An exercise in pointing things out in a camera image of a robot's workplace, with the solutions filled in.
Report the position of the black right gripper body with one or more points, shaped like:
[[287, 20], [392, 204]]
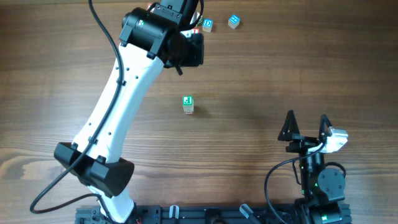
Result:
[[302, 144]]

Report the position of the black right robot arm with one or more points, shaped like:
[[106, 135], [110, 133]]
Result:
[[322, 183]]

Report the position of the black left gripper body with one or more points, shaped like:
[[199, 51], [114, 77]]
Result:
[[192, 53]]

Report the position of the blue lone wooden block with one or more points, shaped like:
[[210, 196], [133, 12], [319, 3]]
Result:
[[233, 21]]

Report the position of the red I wooden block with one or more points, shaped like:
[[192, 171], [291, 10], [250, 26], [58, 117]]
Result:
[[195, 30]]

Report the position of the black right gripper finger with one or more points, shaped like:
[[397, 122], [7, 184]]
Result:
[[324, 125], [290, 130]]

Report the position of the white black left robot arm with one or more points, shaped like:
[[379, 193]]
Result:
[[150, 40]]

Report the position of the blue D wooden block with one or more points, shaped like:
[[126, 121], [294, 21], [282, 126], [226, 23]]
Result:
[[207, 25]]

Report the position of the green sided wooden block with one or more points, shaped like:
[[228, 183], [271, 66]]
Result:
[[187, 102]]

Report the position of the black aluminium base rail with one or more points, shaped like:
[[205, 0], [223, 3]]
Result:
[[153, 214]]

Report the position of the plain top wooden block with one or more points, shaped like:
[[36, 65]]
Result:
[[197, 17]]

